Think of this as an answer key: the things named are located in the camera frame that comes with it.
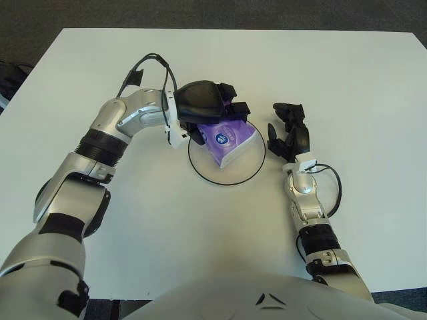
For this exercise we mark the black bag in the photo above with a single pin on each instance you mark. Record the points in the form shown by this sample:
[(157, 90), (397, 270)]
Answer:
[(10, 80)]

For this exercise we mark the white plate with black rim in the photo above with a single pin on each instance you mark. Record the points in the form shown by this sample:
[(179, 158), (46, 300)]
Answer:
[(203, 166)]

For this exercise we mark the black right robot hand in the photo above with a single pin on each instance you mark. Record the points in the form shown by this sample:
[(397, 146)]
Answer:
[(300, 140)]

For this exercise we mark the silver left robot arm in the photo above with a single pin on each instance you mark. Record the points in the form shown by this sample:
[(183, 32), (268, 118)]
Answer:
[(110, 113)]

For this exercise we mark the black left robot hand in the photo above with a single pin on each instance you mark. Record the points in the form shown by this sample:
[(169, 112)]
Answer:
[(200, 100)]

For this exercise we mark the purple tissue paper pack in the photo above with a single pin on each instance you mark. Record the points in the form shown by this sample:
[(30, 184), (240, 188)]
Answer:
[(230, 140)]

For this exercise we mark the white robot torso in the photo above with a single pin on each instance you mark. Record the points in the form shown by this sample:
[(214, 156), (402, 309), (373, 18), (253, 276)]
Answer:
[(217, 296)]

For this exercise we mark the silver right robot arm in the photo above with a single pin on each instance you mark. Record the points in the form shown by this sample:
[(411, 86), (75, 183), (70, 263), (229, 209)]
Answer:
[(303, 186)]

